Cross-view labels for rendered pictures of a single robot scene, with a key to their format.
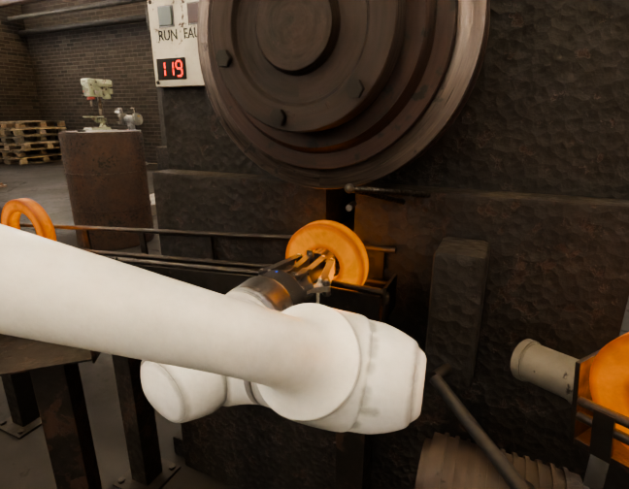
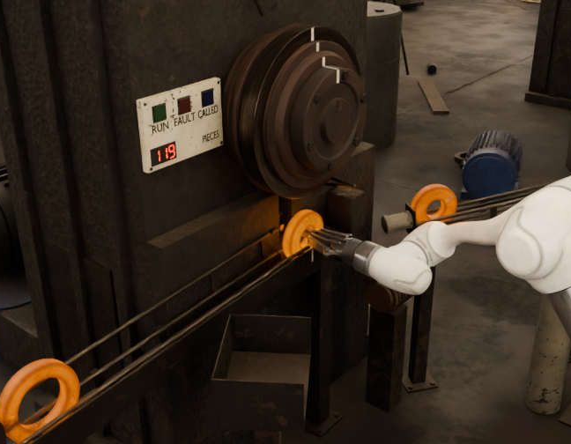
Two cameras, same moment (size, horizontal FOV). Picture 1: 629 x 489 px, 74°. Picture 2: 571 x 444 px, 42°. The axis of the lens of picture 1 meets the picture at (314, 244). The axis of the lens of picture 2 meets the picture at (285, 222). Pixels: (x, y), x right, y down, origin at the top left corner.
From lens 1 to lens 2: 203 cm
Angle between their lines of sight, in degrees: 69
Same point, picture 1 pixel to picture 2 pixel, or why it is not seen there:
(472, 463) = not seen: hidden behind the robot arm
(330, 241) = (311, 220)
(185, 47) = (175, 132)
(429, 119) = not seen: hidden behind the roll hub
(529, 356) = (392, 221)
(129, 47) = not seen: outside the picture
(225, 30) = (310, 131)
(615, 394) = (422, 215)
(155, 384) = (426, 278)
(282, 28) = (336, 124)
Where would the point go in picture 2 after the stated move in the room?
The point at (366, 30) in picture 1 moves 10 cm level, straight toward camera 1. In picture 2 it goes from (355, 115) to (390, 120)
